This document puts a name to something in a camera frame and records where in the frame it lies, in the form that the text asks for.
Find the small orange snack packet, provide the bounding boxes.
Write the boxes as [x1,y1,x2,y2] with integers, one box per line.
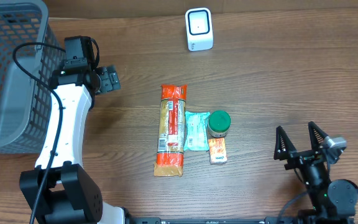
[208,138,227,164]

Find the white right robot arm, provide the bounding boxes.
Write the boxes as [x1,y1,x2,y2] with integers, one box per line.
[273,121,358,223]

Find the long orange noodle package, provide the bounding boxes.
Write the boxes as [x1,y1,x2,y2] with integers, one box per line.
[154,85,187,177]

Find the teal tissue packet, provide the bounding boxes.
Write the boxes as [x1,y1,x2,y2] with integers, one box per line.
[184,111,210,151]

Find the white barcode scanner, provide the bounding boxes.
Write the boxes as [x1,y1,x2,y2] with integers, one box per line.
[185,7,214,52]

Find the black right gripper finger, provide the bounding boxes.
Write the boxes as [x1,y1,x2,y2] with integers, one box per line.
[308,121,328,150]
[273,126,297,161]

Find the green lidded jar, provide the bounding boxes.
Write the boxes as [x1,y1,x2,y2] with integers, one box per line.
[208,110,231,138]

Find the grey plastic mesh basket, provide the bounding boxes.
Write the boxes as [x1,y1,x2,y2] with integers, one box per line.
[0,0,65,154]

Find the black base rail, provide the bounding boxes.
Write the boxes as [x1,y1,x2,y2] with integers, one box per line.
[124,216,356,224]

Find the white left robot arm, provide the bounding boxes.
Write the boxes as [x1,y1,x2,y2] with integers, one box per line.
[19,83,129,223]

